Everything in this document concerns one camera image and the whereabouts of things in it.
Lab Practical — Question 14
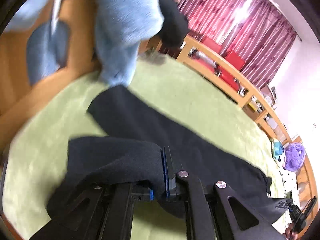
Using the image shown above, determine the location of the black pants white waistband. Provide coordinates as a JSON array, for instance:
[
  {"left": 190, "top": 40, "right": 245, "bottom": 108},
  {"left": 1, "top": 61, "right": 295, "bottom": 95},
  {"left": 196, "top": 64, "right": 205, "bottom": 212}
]
[{"left": 46, "top": 86, "right": 288, "bottom": 223}]

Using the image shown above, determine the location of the right hand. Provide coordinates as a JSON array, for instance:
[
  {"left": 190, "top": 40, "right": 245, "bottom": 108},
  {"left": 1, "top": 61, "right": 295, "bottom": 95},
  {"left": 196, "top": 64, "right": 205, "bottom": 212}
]
[{"left": 284, "top": 227, "right": 298, "bottom": 240}]

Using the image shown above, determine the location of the wooden headboard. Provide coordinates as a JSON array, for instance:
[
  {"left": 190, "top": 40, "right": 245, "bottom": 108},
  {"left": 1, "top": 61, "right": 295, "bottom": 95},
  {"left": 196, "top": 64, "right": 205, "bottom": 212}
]
[{"left": 293, "top": 135, "right": 319, "bottom": 235}]

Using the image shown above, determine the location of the white black-dotted pillow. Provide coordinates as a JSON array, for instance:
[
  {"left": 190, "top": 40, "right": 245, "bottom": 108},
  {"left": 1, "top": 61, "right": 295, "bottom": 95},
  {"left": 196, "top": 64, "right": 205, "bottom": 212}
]
[{"left": 279, "top": 168, "right": 300, "bottom": 206}]

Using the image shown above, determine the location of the purple plush toy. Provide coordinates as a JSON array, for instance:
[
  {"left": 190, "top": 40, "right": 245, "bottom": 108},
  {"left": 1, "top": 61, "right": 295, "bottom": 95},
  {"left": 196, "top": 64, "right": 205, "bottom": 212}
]
[{"left": 284, "top": 142, "right": 306, "bottom": 172}]

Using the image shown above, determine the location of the teal patterned cushion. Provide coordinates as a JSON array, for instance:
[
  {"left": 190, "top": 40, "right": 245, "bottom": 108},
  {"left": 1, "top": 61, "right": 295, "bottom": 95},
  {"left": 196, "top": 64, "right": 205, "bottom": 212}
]
[{"left": 271, "top": 138, "right": 286, "bottom": 168}]

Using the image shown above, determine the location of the green bed blanket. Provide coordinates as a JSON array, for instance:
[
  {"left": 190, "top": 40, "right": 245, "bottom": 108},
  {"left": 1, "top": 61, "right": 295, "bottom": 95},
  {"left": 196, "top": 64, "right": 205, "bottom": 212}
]
[{"left": 3, "top": 56, "right": 285, "bottom": 239}]

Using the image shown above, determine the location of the red chair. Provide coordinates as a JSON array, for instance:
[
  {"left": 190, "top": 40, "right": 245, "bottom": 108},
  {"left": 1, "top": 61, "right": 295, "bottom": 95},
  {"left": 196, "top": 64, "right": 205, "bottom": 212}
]
[
  {"left": 190, "top": 37, "right": 223, "bottom": 73},
  {"left": 217, "top": 51, "right": 247, "bottom": 92}
]

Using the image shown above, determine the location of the black garment on footboard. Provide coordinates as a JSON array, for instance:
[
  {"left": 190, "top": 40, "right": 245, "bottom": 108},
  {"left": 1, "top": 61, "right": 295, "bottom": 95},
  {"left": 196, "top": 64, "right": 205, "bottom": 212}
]
[{"left": 158, "top": 0, "right": 190, "bottom": 48}]

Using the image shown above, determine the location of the wooden footboard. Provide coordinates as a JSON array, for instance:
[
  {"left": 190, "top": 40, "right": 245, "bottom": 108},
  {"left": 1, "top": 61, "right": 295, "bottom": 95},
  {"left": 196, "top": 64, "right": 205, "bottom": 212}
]
[{"left": 1, "top": 0, "right": 100, "bottom": 149}]

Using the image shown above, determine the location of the maroon patterned curtain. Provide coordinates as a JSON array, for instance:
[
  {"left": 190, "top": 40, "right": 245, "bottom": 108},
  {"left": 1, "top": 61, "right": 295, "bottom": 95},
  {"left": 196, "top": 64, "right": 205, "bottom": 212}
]
[{"left": 178, "top": 0, "right": 297, "bottom": 88}]

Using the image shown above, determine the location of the light blue fleece garment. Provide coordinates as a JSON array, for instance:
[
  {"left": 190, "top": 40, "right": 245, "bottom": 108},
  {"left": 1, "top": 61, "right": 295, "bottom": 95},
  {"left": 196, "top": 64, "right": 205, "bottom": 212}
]
[{"left": 94, "top": 0, "right": 164, "bottom": 86}]

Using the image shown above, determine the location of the wooden bed side rail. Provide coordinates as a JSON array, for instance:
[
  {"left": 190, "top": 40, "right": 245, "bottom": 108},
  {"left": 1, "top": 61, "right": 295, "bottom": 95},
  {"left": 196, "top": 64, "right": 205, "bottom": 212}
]
[{"left": 176, "top": 35, "right": 292, "bottom": 144}]

